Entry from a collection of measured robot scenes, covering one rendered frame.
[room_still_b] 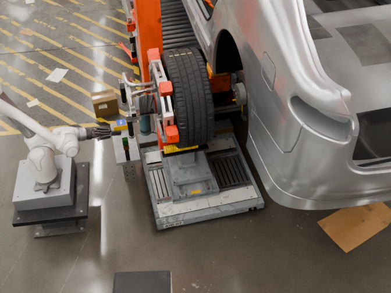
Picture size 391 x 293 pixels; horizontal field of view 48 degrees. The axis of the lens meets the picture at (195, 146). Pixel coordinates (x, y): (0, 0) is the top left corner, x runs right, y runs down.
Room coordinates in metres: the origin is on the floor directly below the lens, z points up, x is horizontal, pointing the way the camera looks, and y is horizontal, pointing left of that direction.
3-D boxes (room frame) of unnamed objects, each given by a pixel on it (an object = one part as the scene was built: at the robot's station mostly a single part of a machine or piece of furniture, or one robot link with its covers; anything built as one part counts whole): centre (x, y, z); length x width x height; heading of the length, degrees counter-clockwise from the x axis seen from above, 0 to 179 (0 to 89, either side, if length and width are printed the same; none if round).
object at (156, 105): (2.26, 0.30, 0.85); 0.21 x 0.14 x 0.14; 104
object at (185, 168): (2.32, 0.07, 0.32); 0.40 x 0.30 x 0.28; 14
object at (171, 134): (1.98, 0.15, 0.85); 0.09 x 0.08 x 0.07; 14
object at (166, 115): (2.28, 0.23, 0.85); 0.54 x 0.07 x 0.54; 14
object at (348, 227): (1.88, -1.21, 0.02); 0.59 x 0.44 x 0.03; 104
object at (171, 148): (2.19, 0.11, 0.51); 0.29 x 0.06 x 0.06; 104
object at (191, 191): (2.28, 0.06, 0.13); 0.50 x 0.36 x 0.10; 14
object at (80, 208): (1.96, 1.02, 0.15); 0.50 x 0.50 x 0.30; 8
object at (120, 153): (2.31, 0.53, 0.44); 0.43 x 0.17 x 0.03; 14
